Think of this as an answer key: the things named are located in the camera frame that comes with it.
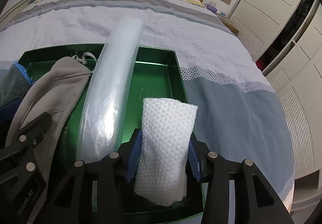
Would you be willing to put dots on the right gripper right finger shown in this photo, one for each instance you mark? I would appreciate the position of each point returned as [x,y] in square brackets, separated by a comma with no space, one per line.
[255,199]

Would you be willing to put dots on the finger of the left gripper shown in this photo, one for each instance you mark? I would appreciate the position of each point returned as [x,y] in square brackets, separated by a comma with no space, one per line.
[33,133]

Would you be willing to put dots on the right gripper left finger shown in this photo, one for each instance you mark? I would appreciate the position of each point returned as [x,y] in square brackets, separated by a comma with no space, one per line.
[114,175]

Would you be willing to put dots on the white textured cloth roll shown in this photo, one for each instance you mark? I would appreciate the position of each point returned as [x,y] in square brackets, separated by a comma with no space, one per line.
[167,125]

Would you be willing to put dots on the light grey fleece cloth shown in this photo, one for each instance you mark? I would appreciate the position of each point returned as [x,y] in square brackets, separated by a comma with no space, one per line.
[56,92]

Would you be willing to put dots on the clear plastic bag roll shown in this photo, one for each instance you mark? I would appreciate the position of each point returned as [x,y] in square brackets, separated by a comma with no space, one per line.
[101,124]

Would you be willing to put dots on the dark grey blue-edged towel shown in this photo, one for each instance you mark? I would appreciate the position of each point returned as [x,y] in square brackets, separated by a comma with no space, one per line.
[14,86]

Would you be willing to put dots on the striped bed cover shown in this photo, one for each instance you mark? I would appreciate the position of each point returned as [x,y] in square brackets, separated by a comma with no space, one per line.
[239,114]

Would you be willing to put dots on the green rectangular tray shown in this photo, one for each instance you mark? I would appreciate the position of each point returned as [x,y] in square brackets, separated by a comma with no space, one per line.
[156,75]

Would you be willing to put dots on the wooden nightstand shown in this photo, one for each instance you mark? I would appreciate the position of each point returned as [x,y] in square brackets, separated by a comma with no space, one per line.
[228,23]

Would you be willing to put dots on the purple tissue box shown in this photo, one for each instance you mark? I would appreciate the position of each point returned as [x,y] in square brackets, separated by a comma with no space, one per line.
[211,6]

